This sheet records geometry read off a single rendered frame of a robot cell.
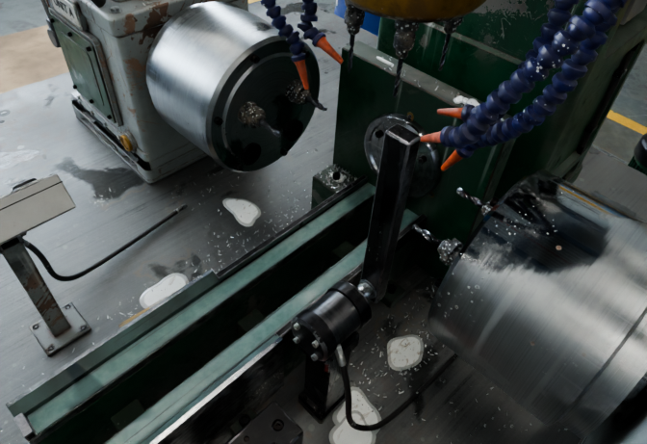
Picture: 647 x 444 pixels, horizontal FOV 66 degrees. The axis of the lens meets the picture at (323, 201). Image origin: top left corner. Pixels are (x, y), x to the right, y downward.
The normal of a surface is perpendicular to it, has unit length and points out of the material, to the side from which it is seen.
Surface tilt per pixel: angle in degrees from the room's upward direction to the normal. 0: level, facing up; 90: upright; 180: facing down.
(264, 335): 0
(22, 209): 51
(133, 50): 90
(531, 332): 62
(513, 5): 90
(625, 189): 0
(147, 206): 0
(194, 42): 32
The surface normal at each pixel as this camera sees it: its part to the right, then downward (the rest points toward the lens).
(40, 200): 0.58, -0.05
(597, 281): -0.29, -0.40
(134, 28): 0.71, 0.52
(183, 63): -0.51, -0.09
